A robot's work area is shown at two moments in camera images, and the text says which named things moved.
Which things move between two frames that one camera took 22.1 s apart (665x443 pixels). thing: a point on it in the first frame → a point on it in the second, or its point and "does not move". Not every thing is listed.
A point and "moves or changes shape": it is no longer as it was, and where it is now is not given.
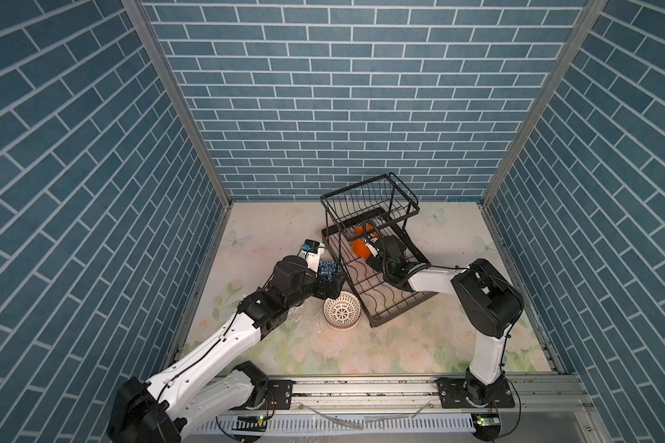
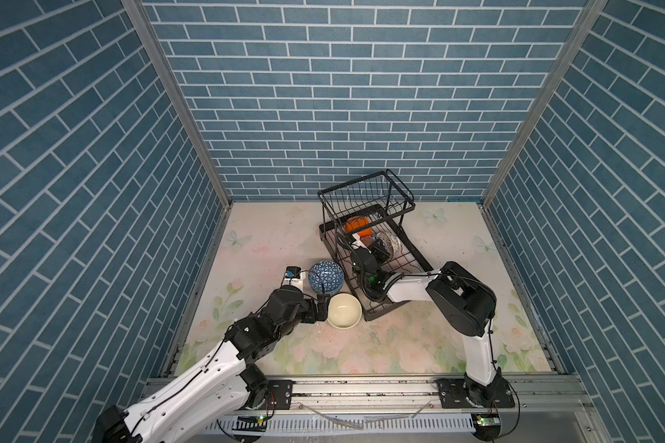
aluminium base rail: [548, 410] does not move
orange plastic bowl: [359, 245] moves or changes shape
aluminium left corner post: [141, 22] does not move
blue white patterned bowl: [329, 268] does not move
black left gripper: [334, 288] → [313, 317]
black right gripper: [374, 263] does not move
